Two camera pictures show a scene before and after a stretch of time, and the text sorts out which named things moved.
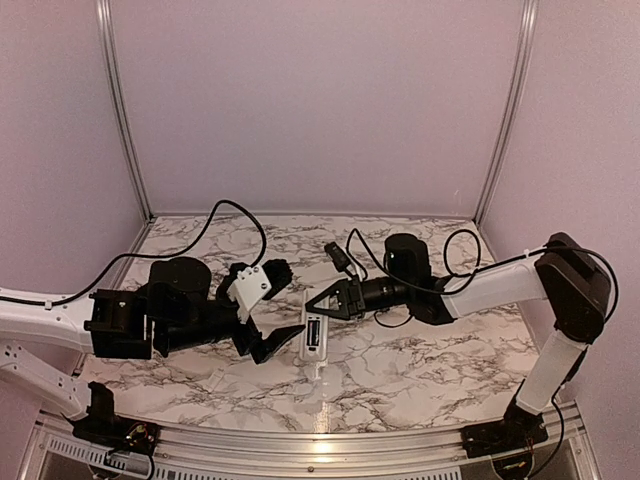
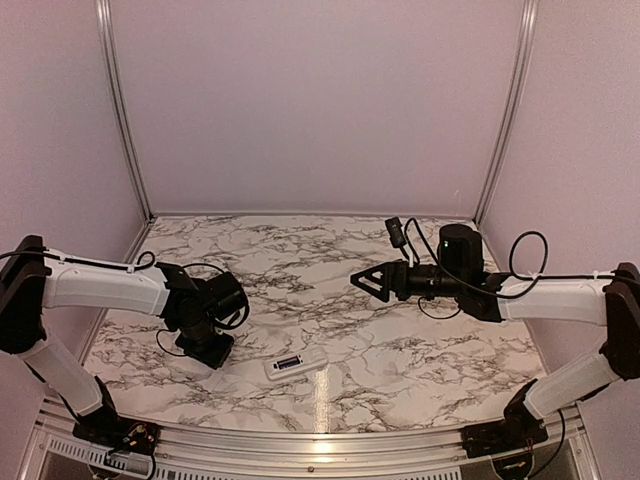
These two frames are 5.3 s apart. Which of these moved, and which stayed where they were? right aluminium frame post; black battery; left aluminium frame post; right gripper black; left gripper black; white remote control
Moved: right gripper black; white remote control; black battery; left gripper black
Stayed: right aluminium frame post; left aluminium frame post
